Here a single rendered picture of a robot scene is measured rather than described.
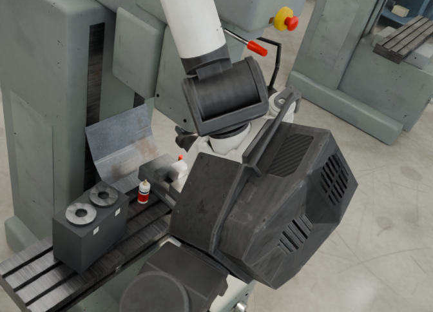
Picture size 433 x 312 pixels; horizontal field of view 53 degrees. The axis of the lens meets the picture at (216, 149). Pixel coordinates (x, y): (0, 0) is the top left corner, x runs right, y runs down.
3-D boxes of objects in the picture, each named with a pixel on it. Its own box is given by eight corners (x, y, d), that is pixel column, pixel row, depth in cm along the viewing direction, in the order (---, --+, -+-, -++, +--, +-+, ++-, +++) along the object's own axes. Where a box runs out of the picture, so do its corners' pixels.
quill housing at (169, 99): (228, 117, 155) (252, 34, 135) (189, 138, 141) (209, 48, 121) (190, 91, 163) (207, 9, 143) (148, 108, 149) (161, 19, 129)
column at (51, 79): (135, 247, 263) (175, -7, 167) (67, 293, 231) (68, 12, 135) (83, 198, 284) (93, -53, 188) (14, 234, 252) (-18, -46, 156)
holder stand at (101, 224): (125, 233, 155) (130, 194, 143) (80, 275, 139) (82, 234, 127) (98, 216, 159) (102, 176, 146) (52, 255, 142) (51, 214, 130)
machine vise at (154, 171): (223, 214, 172) (230, 195, 166) (196, 233, 163) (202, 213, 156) (164, 164, 188) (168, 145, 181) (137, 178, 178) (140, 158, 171)
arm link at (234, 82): (243, 40, 77) (263, 109, 83) (235, 31, 85) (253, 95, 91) (180, 62, 77) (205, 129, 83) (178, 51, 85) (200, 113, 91)
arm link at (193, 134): (208, 123, 155) (226, 143, 148) (203, 144, 161) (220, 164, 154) (176, 129, 148) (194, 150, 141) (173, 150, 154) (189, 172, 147)
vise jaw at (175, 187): (205, 184, 173) (207, 177, 171) (178, 200, 163) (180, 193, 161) (195, 176, 176) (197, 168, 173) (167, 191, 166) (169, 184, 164)
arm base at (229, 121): (279, 128, 83) (265, 104, 93) (264, 67, 77) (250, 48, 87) (205, 153, 84) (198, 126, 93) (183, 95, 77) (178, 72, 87)
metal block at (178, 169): (187, 178, 172) (191, 167, 169) (176, 184, 168) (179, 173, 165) (179, 170, 175) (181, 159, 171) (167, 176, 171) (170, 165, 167)
